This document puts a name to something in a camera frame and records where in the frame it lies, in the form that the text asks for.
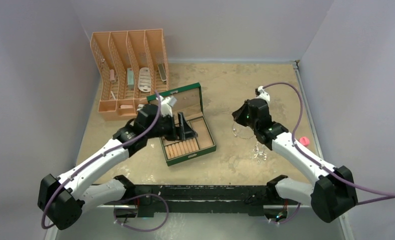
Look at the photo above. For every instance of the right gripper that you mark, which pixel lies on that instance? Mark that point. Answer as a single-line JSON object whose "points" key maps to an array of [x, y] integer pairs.
{"points": [[237, 116]]}

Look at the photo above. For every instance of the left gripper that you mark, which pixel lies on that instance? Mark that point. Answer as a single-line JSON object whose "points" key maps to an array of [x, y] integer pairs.
{"points": [[185, 131]]}

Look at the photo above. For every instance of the green jewelry box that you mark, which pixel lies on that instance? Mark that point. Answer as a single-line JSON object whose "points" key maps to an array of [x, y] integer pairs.
{"points": [[190, 103]]}

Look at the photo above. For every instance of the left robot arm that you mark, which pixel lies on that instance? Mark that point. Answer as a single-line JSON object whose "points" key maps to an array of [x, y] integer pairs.
{"points": [[65, 198]]}

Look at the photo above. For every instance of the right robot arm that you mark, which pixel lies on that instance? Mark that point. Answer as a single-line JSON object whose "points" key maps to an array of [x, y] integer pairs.
{"points": [[324, 193]]}

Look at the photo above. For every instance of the grey flat item in rack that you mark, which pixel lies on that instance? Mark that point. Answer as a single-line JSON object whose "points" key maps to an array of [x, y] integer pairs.
{"points": [[162, 72]]}

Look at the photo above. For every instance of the pink capped tube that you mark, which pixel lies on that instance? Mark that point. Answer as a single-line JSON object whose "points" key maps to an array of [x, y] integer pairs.
{"points": [[305, 141]]}

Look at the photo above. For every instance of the green grey item in rack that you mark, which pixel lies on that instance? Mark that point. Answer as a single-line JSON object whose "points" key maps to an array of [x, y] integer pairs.
{"points": [[130, 79]]}

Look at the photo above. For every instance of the orange file organizer rack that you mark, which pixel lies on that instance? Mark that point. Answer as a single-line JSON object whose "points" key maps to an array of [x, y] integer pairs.
{"points": [[119, 50]]}

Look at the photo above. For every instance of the pink item in rack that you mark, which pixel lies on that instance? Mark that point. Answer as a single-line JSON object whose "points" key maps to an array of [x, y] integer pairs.
{"points": [[112, 76]]}

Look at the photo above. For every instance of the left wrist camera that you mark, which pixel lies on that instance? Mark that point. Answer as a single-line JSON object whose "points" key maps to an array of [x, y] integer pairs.
{"points": [[167, 103]]}

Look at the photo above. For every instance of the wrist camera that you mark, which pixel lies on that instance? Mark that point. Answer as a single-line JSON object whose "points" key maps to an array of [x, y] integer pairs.
{"points": [[167, 103], [262, 94]]}

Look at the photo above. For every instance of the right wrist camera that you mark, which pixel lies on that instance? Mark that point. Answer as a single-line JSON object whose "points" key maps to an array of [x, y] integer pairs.
{"points": [[262, 94]]}

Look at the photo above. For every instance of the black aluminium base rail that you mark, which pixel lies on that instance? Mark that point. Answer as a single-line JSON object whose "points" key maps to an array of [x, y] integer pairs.
{"points": [[253, 200]]}

